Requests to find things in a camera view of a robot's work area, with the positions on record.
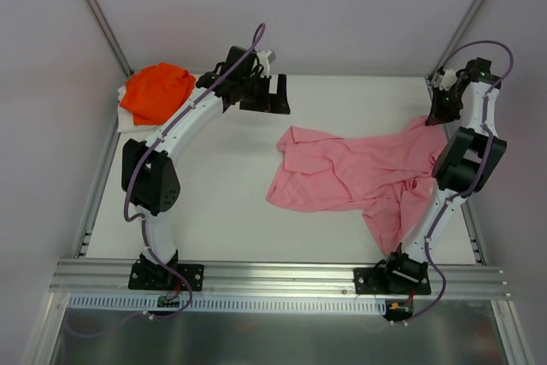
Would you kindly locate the white slotted cable duct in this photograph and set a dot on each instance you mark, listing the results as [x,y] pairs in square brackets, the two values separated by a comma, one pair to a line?
[225,304]

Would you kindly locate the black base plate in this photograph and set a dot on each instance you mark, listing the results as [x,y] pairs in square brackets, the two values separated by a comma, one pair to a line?
[148,276]
[371,281]

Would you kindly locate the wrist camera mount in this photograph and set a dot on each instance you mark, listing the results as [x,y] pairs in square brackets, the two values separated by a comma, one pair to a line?
[443,79]
[265,60]

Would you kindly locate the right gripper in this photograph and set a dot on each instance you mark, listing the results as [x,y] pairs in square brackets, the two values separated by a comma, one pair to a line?
[443,109]

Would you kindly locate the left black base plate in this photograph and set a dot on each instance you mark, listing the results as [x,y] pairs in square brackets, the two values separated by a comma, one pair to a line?
[148,276]

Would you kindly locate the aluminium corner post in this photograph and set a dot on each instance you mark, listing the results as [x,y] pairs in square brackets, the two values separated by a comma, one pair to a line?
[459,34]
[106,30]

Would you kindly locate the orange t shirt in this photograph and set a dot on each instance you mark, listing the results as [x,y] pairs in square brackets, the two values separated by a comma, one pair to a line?
[156,93]

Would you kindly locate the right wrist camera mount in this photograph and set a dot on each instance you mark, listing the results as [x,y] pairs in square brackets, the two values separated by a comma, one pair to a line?
[443,79]

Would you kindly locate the left aluminium corner post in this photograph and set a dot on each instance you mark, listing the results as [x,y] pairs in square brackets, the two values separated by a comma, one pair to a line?
[106,30]

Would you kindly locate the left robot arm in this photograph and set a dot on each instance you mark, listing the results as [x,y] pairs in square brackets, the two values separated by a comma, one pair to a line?
[148,175]

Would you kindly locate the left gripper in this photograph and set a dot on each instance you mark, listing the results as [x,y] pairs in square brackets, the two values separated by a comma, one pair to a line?
[263,94]

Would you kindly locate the right aluminium side rail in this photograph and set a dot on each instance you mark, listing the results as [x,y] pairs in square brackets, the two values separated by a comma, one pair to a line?
[474,234]

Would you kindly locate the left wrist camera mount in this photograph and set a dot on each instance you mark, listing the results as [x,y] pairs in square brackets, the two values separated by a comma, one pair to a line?
[265,60]

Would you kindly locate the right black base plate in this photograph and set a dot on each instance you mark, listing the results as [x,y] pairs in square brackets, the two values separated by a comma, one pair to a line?
[371,281]

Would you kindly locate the aluminium front rail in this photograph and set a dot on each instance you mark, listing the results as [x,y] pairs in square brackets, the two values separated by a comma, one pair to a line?
[269,279]

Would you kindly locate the right aluminium corner post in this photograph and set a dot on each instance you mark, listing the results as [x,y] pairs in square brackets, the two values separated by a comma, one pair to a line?
[459,34]

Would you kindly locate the white t shirt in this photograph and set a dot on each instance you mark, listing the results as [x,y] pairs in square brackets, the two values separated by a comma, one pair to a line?
[125,118]

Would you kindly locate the pink t shirt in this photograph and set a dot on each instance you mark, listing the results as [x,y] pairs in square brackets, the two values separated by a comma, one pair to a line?
[388,177]

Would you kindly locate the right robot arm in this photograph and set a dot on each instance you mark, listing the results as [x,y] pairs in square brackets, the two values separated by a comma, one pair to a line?
[467,96]

